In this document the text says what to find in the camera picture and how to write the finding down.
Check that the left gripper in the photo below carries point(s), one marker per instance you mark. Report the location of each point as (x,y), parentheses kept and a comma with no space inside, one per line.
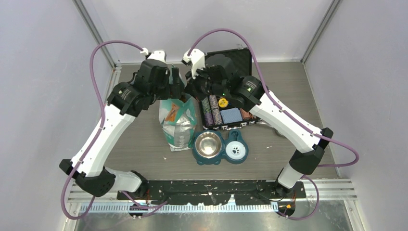
(172,91)

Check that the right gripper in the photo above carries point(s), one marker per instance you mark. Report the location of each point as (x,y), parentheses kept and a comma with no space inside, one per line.
(191,84)

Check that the green pet food bag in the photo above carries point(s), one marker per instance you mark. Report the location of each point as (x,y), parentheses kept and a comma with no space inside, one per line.
(178,120)

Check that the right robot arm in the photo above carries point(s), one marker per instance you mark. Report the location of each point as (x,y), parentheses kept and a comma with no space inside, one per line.
(254,97)

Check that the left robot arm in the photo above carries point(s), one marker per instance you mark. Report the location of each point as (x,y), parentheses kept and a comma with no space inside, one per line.
(87,167)

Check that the teal double pet bowl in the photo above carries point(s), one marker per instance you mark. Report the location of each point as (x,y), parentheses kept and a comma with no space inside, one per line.
(209,147)

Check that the yellow big blind button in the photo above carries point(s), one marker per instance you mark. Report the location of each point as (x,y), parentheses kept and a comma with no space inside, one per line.
(223,102)

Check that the black poker chip case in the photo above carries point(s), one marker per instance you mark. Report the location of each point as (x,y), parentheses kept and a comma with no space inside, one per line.
(209,109)

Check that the blue card deck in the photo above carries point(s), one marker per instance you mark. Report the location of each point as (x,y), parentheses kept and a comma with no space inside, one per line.
(232,115)

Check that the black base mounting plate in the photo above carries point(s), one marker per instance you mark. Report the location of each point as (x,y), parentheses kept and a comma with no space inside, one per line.
(212,192)

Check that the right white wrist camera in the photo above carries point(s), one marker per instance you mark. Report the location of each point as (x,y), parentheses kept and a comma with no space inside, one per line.
(194,58)

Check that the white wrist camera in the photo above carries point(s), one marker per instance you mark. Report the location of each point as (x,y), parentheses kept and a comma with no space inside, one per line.
(159,55)
(194,58)

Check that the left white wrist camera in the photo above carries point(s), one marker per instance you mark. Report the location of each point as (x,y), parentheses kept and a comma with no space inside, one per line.
(159,55)

